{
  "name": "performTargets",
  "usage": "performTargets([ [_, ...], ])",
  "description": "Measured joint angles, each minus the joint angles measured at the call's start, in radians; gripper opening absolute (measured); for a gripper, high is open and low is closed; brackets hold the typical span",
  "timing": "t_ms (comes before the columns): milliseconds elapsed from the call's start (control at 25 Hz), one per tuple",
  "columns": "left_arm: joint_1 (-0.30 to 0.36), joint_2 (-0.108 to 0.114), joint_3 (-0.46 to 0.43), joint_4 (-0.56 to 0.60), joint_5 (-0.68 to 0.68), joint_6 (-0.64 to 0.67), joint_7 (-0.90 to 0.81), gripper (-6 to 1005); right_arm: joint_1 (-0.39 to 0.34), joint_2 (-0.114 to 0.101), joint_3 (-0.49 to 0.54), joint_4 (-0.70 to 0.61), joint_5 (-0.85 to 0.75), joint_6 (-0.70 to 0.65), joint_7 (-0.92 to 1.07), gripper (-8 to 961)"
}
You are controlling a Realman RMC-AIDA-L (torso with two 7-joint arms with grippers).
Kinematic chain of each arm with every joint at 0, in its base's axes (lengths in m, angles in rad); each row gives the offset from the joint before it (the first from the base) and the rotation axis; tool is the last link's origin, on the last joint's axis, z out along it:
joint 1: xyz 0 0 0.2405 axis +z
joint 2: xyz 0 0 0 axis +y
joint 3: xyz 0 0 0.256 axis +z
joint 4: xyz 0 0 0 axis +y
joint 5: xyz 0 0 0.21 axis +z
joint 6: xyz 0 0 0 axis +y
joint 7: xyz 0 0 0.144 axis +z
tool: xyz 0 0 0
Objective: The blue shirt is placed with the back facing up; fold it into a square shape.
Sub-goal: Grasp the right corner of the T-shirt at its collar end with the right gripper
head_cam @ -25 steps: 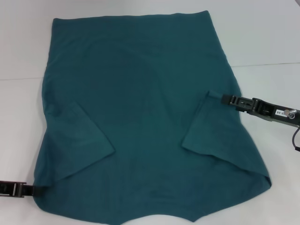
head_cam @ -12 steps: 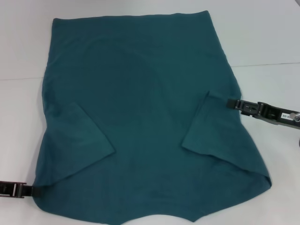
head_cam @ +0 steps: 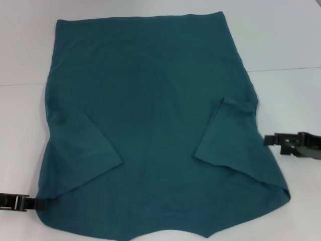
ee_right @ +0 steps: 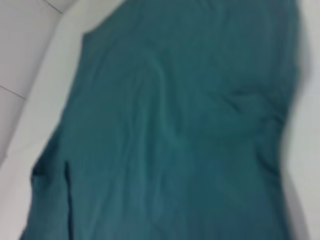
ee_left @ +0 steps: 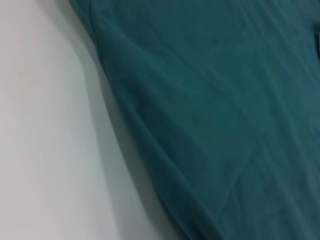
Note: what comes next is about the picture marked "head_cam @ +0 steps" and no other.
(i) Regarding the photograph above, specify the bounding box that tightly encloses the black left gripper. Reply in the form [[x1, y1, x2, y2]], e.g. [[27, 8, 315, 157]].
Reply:
[[0, 192, 47, 212]]

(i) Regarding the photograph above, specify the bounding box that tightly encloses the teal blue shirt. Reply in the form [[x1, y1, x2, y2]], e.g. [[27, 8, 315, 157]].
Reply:
[[36, 10, 291, 241]]

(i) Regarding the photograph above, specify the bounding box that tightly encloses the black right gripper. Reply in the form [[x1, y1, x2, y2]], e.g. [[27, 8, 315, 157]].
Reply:
[[264, 131, 321, 162]]

